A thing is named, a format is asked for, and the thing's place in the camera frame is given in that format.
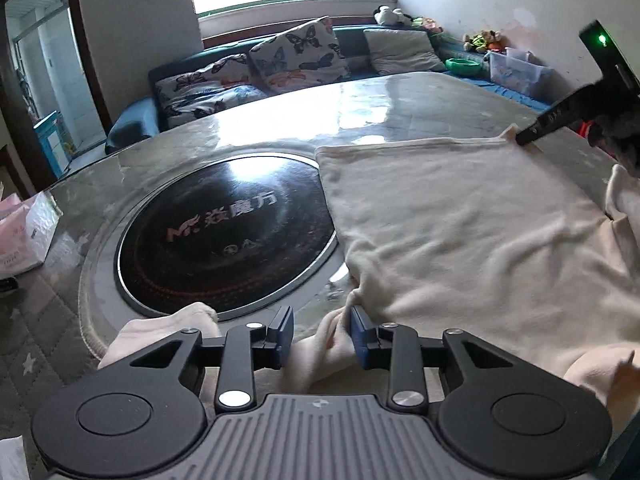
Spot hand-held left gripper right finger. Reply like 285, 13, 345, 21
349, 305, 517, 410

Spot green and brown plush toys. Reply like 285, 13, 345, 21
463, 30, 504, 54

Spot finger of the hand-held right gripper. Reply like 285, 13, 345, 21
515, 67, 640, 147

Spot butterfly print pillow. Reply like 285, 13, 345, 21
154, 54, 267, 130
248, 16, 352, 94

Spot clear plastic storage box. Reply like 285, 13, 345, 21
487, 47, 554, 97

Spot dark teal sofa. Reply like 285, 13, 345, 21
105, 24, 451, 155

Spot grey quilted table cover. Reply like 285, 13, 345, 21
0, 72, 640, 480

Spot panda plush toy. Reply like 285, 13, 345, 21
375, 6, 412, 27

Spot black round induction cooktop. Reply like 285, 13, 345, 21
116, 154, 340, 319

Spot cream knit garment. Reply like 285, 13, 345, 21
97, 125, 640, 411

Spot plain grey pillow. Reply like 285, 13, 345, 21
363, 28, 448, 77

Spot green plastic bowl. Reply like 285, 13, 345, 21
445, 57, 482, 74

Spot pink tissue pack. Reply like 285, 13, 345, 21
0, 192, 61, 277

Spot blue cardboard box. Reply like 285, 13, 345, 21
34, 111, 77, 174

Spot brown door frame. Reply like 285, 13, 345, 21
0, 0, 114, 197

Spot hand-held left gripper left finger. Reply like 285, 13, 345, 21
129, 306, 295, 411

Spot blue covered bench mattress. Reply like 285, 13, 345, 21
434, 34, 557, 112

